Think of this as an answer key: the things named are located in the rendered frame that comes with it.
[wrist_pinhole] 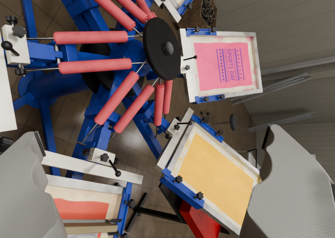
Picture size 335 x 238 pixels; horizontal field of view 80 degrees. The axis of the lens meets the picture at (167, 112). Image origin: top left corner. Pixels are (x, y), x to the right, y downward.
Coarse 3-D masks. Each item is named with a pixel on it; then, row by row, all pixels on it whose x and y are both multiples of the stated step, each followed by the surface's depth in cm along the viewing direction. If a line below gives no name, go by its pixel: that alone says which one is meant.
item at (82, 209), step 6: (78, 204) 94; (84, 204) 96; (90, 204) 99; (96, 204) 101; (102, 204) 104; (108, 204) 107; (72, 210) 91; (78, 210) 93; (84, 210) 96; (90, 210) 98; (96, 210) 101; (102, 210) 104; (72, 216) 91; (78, 216) 93; (84, 216) 96; (90, 216) 98; (96, 216) 101; (102, 216) 104
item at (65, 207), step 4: (56, 200) 86; (60, 200) 87; (64, 200) 88; (56, 204) 86; (60, 204) 87; (64, 204) 88; (68, 204) 90; (72, 204) 91; (60, 208) 87; (64, 208) 88; (68, 208) 90; (72, 208) 91; (60, 212) 87; (64, 212) 88; (68, 212) 89; (60, 216) 86; (64, 216) 88; (68, 216) 89
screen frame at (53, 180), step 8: (48, 176) 81; (56, 176) 83; (48, 184) 80; (56, 184) 83; (64, 184) 86; (72, 184) 89; (80, 184) 92; (88, 184) 95; (96, 184) 98; (104, 184) 102; (112, 192) 106; (120, 192) 110; (120, 200) 110
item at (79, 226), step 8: (64, 224) 81; (72, 224) 84; (80, 224) 86; (88, 224) 89; (96, 224) 92; (104, 224) 95; (112, 224) 98; (72, 232) 80; (80, 232) 82; (88, 232) 85; (96, 232) 88; (104, 232) 92
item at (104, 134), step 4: (96, 128) 101; (100, 128) 99; (104, 128) 99; (96, 132) 99; (100, 132) 98; (104, 132) 99; (108, 132) 101; (96, 136) 98; (100, 136) 97; (104, 136) 99; (108, 136) 101; (96, 140) 97; (100, 140) 97; (104, 140) 99; (108, 140) 101; (96, 144) 96; (100, 144) 96; (104, 144) 98; (100, 148) 96; (104, 148) 98; (100, 164) 96
